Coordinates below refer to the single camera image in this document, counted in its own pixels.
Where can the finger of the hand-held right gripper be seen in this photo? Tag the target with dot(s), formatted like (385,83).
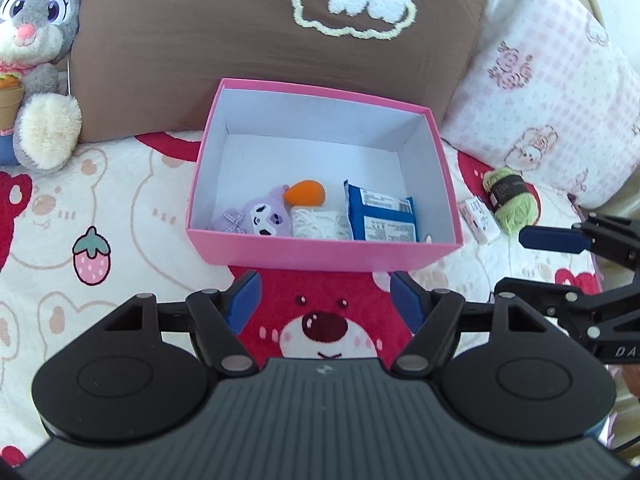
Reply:
(550,237)
(540,295)

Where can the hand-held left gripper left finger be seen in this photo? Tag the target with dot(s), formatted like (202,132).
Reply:
(245,301)

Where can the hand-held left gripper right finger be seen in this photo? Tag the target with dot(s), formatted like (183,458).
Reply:
(406,305)

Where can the green yarn ball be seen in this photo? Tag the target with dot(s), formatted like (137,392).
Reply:
(520,205)

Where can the white tissue pack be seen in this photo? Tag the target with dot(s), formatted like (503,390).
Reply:
(479,220)

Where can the purple plush toy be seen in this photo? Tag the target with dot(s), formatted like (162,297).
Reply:
(260,217)

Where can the pink cardboard box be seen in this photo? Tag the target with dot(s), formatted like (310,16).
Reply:
(325,256)

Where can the blue packet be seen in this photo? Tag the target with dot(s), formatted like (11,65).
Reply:
(382,212)

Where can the clear box of white bands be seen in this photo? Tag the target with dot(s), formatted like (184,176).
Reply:
(320,222)

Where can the orange makeup sponge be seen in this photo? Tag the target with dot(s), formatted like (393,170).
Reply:
(307,192)

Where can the pink checked pillow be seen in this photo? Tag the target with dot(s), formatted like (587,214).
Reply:
(540,85)

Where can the printed bear blanket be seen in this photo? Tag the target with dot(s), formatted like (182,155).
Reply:
(125,200)

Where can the brown pillow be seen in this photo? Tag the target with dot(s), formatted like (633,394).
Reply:
(175,50)

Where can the grey bunny plush toy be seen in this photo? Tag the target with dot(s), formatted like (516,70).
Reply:
(35,25)

